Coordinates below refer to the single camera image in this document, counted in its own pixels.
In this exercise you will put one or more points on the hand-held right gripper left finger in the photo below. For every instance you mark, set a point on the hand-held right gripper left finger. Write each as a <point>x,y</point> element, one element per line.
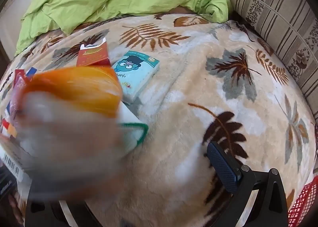
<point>37,214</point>

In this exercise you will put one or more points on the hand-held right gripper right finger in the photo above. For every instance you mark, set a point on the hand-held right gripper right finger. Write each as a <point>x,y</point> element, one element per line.
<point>223,167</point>

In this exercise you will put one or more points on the red cigarette box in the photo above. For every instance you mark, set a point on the red cigarette box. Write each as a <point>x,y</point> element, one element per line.
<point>92,55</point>

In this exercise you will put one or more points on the white box with barcode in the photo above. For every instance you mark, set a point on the white box with barcode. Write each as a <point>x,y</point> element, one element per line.
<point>12,165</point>

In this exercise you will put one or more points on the red colourful wrapper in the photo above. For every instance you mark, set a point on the red colourful wrapper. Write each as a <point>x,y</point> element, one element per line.
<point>21,78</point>

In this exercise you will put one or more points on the striped floral cushion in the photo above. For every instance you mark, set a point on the striped floral cushion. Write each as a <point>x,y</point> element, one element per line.
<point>273,18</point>

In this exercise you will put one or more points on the leaf printed blanket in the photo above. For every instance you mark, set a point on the leaf printed blanket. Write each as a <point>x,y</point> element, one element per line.
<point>186,92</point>

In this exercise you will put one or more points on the orange cardboard box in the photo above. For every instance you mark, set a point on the orange cardboard box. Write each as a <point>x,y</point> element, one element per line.
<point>74,87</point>

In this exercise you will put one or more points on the white green-edged packet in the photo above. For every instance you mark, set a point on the white green-edged packet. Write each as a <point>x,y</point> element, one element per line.
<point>129,122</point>

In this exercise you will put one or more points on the light blue tissue pack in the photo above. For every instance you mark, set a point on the light blue tissue pack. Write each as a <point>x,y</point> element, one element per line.
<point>136,75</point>

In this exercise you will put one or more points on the red plastic basket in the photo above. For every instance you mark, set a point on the red plastic basket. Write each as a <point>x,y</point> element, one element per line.
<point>305,204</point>

